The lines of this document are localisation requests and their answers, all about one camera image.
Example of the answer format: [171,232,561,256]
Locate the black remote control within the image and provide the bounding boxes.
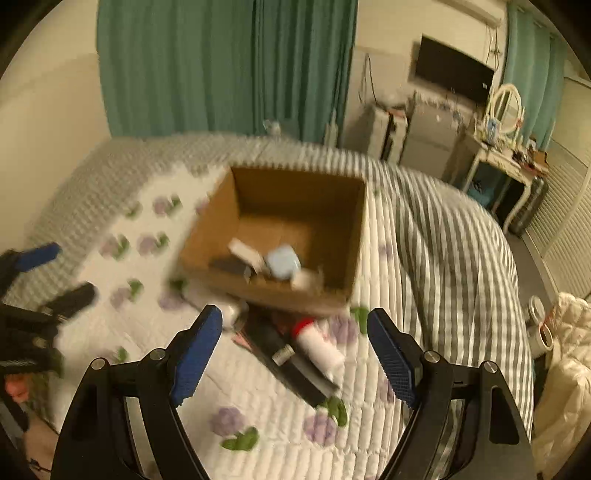
[240,310,338,407]

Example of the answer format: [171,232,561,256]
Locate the white cylindrical device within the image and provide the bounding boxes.
[215,299,249,330]

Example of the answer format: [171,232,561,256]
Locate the white bottle red cap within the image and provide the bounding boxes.
[290,317,345,380]

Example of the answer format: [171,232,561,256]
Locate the pink patterned box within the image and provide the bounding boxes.
[231,332,252,352]

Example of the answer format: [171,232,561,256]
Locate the person's left hand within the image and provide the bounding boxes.
[4,373,31,404]

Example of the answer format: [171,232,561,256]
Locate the white puffy jacket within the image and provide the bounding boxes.
[532,292,590,479]

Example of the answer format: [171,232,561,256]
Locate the white cup on floor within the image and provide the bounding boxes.
[525,295,554,359]

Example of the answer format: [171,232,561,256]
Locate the white floral quilt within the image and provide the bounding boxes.
[49,164,405,479]

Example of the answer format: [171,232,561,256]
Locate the grey checkered duvet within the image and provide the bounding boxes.
[8,134,534,427]

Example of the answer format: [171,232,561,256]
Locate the white charger adapter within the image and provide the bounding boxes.
[228,238,266,274]

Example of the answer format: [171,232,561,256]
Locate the white louvered wardrobe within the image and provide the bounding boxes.
[526,77,591,298]

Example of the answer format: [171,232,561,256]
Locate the light blue earbuds case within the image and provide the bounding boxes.
[264,244,301,281]

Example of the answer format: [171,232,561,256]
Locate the brown cardboard box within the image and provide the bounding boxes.
[178,166,367,317]

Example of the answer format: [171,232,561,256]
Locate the dark green suitcase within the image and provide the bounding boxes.
[509,177,549,238]

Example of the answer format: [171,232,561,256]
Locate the white dressing table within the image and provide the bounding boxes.
[455,134,546,233]

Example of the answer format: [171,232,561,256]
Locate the silver mini fridge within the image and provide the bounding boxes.
[400,103,465,181]

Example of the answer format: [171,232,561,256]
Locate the white suitcase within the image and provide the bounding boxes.
[366,106,408,165]

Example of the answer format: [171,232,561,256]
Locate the white oval vanity mirror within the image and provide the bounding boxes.
[484,83,525,138]

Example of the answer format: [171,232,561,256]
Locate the green window curtain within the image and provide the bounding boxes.
[503,2,567,150]

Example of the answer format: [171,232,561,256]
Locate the black wall television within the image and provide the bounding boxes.
[415,36,495,105]

